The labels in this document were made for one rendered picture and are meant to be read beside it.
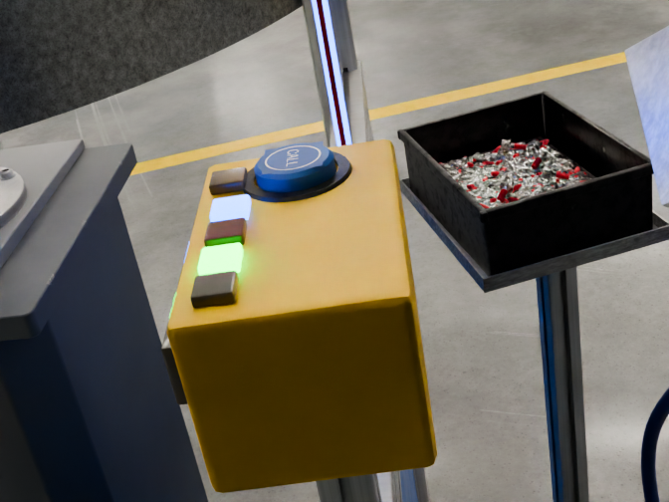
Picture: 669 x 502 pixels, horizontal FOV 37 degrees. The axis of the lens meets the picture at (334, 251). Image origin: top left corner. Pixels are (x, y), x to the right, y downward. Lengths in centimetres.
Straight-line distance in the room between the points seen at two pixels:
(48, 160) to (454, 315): 148
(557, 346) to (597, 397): 107
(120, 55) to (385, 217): 199
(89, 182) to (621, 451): 126
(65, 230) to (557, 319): 46
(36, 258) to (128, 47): 162
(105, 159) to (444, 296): 152
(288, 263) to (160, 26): 205
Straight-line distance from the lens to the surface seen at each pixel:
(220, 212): 47
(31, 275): 80
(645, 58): 79
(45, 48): 234
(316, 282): 41
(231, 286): 41
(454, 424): 202
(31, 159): 100
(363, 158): 51
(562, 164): 101
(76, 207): 90
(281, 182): 48
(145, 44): 244
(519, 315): 231
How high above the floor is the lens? 128
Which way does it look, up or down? 29 degrees down
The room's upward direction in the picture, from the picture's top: 11 degrees counter-clockwise
